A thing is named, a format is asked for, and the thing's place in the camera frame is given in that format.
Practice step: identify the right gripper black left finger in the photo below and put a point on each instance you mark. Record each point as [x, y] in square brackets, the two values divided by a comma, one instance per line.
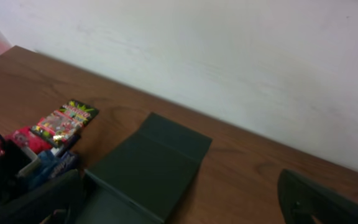
[63, 192]

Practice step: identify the dark blue candy bar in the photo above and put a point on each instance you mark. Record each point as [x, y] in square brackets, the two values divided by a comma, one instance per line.
[60, 151]

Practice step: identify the blue Eclipse mint tin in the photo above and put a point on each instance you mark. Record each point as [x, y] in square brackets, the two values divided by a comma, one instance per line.
[67, 162]

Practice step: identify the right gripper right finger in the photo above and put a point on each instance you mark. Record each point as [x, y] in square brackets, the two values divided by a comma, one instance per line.
[304, 201]

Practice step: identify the long blue cookie pack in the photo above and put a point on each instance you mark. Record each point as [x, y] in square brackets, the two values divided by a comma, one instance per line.
[42, 173]

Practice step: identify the red snack bag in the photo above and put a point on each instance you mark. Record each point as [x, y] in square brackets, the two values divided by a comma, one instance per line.
[25, 138]

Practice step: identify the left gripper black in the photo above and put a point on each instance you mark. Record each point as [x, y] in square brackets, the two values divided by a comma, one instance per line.
[15, 165]

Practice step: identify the dark green lidded box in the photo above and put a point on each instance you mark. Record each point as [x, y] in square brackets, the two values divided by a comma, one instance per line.
[144, 178]

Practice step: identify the Haribo candy bag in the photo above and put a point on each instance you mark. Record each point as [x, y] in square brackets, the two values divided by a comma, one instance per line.
[62, 124]

